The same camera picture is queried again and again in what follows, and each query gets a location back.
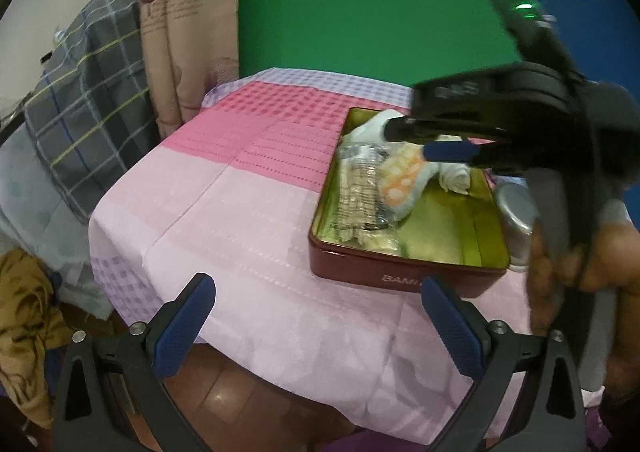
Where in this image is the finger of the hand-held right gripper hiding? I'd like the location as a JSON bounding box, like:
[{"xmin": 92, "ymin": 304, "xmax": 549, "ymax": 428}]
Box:
[
  {"xmin": 384, "ymin": 115, "xmax": 507, "ymax": 144},
  {"xmin": 422, "ymin": 140, "xmax": 523, "ymax": 174}
]

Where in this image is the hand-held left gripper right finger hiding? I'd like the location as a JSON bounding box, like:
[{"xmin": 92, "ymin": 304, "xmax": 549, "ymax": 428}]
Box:
[{"xmin": 421, "ymin": 273, "xmax": 586, "ymax": 452}]

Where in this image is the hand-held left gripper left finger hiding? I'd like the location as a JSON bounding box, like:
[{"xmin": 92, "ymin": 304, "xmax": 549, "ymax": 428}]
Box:
[{"xmin": 52, "ymin": 272, "xmax": 217, "ymax": 452}]

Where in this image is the red tin box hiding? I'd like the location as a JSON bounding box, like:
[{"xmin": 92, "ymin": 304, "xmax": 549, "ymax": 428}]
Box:
[{"xmin": 307, "ymin": 107, "xmax": 511, "ymax": 294}]

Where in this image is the person's right hand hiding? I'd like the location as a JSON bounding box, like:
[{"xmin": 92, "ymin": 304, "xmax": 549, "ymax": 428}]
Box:
[{"xmin": 525, "ymin": 222, "xmax": 640, "ymax": 338}]

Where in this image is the white rolled sock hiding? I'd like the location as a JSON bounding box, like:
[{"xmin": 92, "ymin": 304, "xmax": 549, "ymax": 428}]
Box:
[{"xmin": 439, "ymin": 161, "xmax": 474, "ymax": 196}]

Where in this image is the orange dotted cloth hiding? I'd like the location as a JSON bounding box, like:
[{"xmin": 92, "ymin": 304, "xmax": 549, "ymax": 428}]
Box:
[{"xmin": 377, "ymin": 142, "xmax": 441, "ymax": 218}]

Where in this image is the metal bowl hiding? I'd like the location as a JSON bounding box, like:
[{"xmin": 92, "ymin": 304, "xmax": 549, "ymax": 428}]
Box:
[{"xmin": 492, "ymin": 181, "xmax": 543, "ymax": 273}]

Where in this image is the pack of cotton swabs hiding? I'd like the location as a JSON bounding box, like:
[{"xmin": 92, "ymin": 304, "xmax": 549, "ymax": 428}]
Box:
[{"xmin": 336, "ymin": 142, "xmax": 401, "ymax": 250}]

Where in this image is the pink checkered tablecloth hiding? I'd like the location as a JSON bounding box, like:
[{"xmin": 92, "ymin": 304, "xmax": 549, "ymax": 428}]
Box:
[{"xmin": 89, "ymin": 67, "xmax": 606, "ymax": 438}]

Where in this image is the purple garment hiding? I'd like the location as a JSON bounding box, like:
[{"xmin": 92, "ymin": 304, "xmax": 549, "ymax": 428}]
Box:
[{"xmin": 320, "ymin": 424, "xmax": 451, "ymax": 452}]

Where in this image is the yellow brown cloth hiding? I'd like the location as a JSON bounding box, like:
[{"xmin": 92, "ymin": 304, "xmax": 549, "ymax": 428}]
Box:
[{"xmin": 0, "ymin": 248, "xmax": 76, "ymax": 430}]

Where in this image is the light blue cloth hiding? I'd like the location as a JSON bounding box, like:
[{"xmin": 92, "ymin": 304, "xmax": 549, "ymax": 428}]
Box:
[{"xmin": 0, "ymin": 125, "xmax": 113, "ymax": 320}]

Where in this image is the grey plaid cloth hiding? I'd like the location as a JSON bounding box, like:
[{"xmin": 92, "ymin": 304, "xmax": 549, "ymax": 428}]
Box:
[{"xmin": 22, "ymin": 0, "xmax": 161, "ymax": 223}]

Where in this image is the beige floral curtain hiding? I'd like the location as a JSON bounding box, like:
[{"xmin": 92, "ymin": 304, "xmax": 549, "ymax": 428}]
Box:
[{"xmin": 107, "ymin": 0, "xmax": 242, "ymax": 140}]

